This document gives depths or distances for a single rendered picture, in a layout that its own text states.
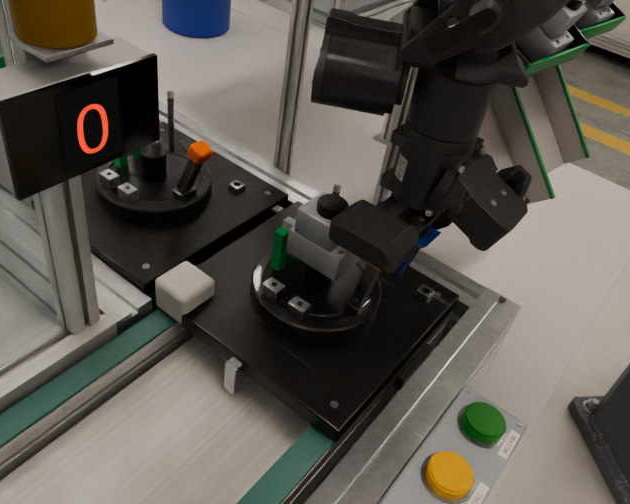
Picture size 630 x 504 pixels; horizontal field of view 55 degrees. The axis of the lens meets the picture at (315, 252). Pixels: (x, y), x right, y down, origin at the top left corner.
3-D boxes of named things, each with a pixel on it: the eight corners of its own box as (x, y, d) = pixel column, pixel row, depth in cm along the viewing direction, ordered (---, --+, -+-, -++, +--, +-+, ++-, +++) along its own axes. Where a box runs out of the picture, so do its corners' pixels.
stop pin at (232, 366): (241, 388, 60) (244, 363, 58) (233, 395, 60) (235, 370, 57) (231, 380, 61) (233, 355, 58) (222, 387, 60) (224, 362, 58)
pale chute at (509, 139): (526, 204, 82) (555, 197, 78) (469, 238, 74) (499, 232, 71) (455, 3, 79) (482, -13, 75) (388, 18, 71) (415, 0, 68)
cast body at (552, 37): (554, 58, 67) (605, 10, 61) (536, 68, 64) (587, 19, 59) (506, 2, 68) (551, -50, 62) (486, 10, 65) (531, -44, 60)
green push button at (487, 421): (506, 429, 58) (513, 417, 57) (489, 457, 56) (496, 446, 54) (469, 405, 60) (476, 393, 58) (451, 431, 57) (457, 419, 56)
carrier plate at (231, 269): (455, 307, 70) (461, 294, 69) (335, 444, 55) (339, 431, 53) (296, 211, 79) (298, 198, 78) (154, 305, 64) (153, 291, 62)
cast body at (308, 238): (359, 261, 62) (373, 208, 58) (334, 282, 59) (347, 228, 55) (296, 223, 66) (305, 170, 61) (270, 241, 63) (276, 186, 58)
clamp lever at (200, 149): (195, 190, 72) (214, 150, 66) (183, 197, 71) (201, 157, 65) (176, 169, 72) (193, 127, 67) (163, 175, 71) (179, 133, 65)
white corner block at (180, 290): (215, 306, 65) (217, 279, 62) (184, 329, 62) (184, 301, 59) (185, 284, 67) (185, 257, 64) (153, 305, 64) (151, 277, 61)
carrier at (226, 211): (287, 206, 80) (299, 123, 72) (144, 298, 64) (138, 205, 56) (162, 132, 89) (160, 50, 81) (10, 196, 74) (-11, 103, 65)
